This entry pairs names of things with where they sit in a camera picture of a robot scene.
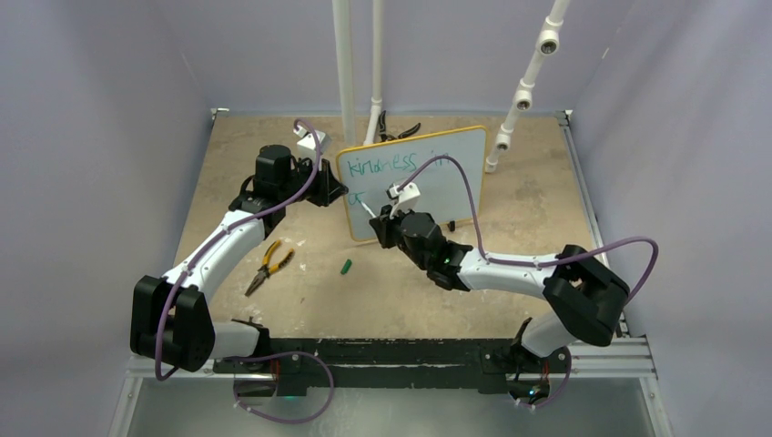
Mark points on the white pipe with fittings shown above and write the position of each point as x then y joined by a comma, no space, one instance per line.
547,44

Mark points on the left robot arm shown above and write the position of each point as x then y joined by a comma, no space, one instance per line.
171,321

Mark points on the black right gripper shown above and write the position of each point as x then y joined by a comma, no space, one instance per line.
386,225

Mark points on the yellow framed whiteboard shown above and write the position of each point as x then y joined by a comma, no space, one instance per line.
455,160

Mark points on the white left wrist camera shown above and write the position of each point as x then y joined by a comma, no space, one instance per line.
309,144

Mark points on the green marker cap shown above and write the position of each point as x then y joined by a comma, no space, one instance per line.
346,267

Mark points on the thin white vertical pipe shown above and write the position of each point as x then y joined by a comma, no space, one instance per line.
377,31

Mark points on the yellow black pliers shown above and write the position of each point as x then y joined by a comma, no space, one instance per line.
268,268

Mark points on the thick white vertical pipe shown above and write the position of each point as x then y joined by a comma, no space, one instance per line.
344,60

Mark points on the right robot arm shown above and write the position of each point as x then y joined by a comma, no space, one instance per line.
585,297

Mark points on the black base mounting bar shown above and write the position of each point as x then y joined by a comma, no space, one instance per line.
488,366

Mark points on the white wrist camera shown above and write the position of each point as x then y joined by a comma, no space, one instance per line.
402,199
309,144

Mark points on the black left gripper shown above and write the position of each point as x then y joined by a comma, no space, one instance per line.
328,188

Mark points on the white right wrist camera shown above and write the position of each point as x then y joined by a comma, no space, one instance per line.
402,199

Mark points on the white green marker pen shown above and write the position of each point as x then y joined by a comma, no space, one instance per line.
368,210

